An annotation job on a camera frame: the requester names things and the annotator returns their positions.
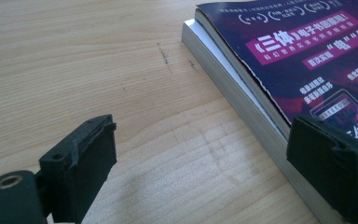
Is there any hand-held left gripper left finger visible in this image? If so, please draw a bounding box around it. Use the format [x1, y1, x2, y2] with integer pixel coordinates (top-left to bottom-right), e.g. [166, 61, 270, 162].
[38, 114, 118, 224]

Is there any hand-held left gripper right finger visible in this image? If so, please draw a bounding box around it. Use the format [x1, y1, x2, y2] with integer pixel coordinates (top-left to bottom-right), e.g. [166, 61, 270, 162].
[286, 114, 358, 224]

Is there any white book with picture grid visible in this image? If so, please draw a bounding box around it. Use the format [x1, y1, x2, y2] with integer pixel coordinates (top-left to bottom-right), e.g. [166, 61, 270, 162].
[181, 18, 349, 224]

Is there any purple cover book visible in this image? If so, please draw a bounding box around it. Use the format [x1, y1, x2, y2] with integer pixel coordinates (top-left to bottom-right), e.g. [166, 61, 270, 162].
[194, 0, 358, 149]

